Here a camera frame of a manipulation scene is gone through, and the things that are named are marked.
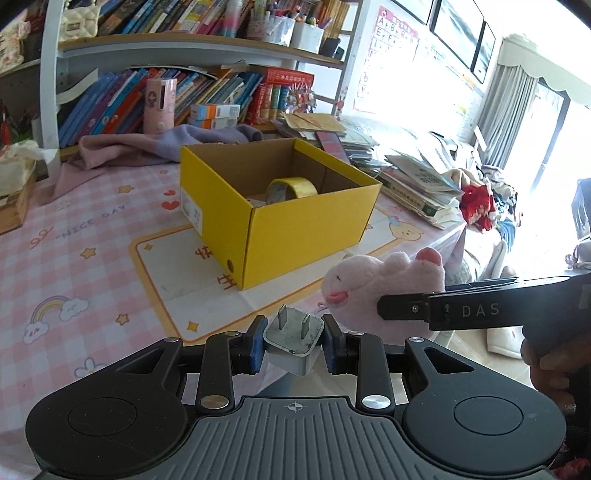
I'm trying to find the person's right hand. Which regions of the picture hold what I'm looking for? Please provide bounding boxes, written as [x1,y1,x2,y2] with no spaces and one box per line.
[521,337,578,412]

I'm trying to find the red cloth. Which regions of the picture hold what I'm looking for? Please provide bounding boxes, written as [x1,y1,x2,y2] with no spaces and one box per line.
[460,184,498,232]

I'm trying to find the patterned pen holder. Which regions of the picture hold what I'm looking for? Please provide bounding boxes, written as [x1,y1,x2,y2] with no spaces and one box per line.
[247,0,296,47]

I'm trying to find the row of leaning books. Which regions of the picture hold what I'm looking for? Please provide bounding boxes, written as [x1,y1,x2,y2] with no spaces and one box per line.
[58,67,264,148]

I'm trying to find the yellow tape roll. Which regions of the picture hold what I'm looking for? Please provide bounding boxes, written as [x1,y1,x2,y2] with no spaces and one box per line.
[265,176,318,204]

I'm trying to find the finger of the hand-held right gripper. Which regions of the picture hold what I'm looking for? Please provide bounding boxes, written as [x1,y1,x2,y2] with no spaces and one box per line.
[377,277,520,322]

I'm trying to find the cream plush doll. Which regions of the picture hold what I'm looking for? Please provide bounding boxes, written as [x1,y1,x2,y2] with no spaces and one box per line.
[0,25,25,75]

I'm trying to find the pink checked tablecloth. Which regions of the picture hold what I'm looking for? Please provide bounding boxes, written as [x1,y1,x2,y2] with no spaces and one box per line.
[0,124,468,416]

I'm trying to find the orange blue white carton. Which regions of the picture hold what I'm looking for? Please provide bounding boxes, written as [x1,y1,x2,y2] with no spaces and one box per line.
[191,117,238,131]
[190,104,241,120]

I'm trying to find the white bookshelf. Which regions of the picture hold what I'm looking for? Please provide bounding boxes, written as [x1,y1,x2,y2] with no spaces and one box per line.
[0,0,365,153]

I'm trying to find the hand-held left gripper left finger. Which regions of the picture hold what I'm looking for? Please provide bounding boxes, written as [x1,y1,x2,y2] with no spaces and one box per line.
[113,315,267,417]

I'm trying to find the pink pig plush toy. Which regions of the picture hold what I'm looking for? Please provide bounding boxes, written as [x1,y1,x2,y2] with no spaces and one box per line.
[321,248,446,333]

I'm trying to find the white pen holder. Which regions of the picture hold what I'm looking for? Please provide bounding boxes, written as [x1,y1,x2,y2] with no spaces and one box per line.
[291,9,324,54]

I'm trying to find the pink and purple cloth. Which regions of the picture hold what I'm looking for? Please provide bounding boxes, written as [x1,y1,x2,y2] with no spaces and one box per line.
[51,124,264,199]

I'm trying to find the stack of papers and booklets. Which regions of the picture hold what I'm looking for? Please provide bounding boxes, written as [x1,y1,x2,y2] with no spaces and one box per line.
[272,111,467,230]

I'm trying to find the row of upright books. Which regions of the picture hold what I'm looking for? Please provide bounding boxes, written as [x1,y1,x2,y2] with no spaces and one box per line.
[97,0,232,35]

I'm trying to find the cream quilted handbag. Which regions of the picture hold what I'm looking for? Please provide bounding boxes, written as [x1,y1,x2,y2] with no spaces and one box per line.
[59,0,100,42]

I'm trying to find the alphabet wall poster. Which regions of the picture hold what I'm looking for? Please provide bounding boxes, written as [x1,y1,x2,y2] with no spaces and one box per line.
[355,6,421,114]

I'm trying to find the colourful paper ornament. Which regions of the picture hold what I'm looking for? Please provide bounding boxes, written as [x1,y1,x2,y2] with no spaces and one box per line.
[287,84,318,114]

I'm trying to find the brown paper envelope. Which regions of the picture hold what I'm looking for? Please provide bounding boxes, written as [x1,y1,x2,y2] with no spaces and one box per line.
[283,112,346,136]

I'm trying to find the small black box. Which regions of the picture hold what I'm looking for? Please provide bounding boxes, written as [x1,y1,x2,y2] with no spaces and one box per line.
[321,37,347,61]

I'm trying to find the yellow cardboard box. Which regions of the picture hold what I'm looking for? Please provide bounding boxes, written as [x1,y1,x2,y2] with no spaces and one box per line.
[179,138,383,291]

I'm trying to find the black framed picture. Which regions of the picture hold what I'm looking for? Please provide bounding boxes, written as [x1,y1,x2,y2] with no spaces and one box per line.
[471,21,497,85]
[429,0,485,68]

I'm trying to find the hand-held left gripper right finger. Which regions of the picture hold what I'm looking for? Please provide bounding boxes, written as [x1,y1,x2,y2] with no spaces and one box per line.
[322,313,478,411]

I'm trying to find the black smartphone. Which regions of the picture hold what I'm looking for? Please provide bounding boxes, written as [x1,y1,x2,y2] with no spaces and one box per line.
[315,130,351,163]

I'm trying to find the grey curtain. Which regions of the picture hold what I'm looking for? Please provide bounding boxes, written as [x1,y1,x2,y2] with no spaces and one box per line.
[478,34,541,169]

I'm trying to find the red dictionary set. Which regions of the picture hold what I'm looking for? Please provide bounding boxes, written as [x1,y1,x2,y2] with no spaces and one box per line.
[245,66,315,125]

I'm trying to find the white charger plug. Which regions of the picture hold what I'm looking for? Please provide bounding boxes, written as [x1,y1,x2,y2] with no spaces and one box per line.
[262,305,325,376]

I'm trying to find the pastel gradient bottle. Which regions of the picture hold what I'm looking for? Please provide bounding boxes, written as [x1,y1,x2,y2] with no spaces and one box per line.
[225,0,244,38]

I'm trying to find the pink device box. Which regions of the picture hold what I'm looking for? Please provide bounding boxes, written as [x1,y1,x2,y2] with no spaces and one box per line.
[143,78,177,136]

